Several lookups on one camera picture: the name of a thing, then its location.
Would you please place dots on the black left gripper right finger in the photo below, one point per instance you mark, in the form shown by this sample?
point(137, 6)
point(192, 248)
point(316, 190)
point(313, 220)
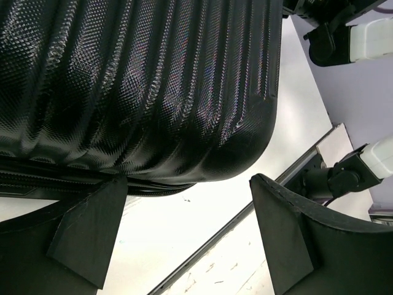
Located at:
point(312, 249)

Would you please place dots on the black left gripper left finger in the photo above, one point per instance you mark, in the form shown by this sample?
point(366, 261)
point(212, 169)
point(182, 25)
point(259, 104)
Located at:
point(66, 247)

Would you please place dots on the black ribbed hard suitcase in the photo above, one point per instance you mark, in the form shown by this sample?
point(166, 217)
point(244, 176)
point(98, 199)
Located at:
point(166, 93)

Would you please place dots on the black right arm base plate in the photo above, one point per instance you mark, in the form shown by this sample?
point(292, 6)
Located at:
point(308, 177)

